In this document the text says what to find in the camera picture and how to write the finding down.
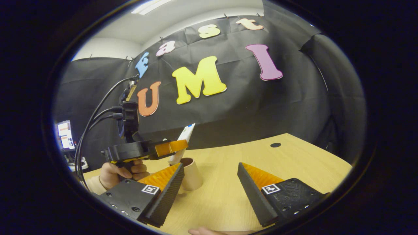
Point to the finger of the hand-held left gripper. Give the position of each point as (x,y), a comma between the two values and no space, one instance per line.
(169,147)

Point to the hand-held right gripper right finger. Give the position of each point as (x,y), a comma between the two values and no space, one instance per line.
(253,195)

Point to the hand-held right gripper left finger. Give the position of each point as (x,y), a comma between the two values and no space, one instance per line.
(166,195)

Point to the white toothpaste tube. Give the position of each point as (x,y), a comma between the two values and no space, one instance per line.
(186,133)

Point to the beige cup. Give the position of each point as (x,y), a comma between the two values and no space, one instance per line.
(192,178)

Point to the wooden desktop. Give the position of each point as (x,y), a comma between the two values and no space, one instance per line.
(222,182)

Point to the computer monitor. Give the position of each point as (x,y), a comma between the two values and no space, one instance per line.
(66,134)

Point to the black backdrop cloth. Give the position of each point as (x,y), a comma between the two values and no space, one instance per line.
(261,107)

